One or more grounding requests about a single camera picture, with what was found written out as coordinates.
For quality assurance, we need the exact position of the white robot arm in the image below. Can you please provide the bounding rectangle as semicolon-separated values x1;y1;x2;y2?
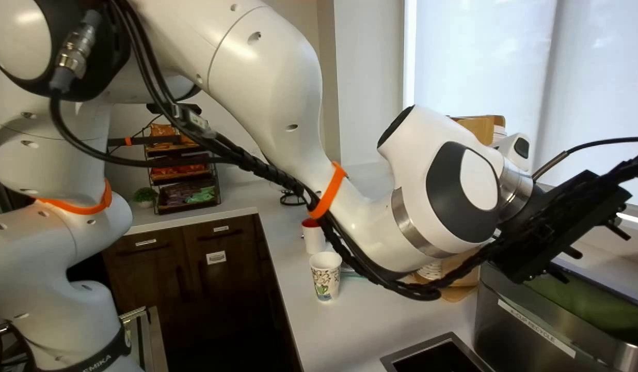
0;0;638;372

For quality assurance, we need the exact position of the stainless steel bin black lid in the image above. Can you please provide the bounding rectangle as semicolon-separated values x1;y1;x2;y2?
474;265;638;372

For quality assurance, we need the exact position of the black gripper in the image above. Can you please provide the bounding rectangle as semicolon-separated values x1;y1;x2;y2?
490;172;631;284

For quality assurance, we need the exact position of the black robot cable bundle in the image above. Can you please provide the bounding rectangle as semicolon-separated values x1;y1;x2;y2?
46;0;638;305

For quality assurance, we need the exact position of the wooden paper cup dispenser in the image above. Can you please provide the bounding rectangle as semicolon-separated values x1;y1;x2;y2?
406;116;505;303

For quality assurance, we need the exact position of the dark wooden cabinet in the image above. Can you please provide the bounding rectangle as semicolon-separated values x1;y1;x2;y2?
99;213;304;372

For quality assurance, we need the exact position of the patterned paper cup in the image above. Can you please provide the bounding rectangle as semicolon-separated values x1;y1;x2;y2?
310;253;343;305

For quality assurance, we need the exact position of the snack rack with packets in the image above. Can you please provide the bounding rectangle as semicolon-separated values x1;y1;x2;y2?
145;122;220;215

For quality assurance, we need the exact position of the white mug red interior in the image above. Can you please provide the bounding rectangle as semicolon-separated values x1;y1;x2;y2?
301;220;325;254

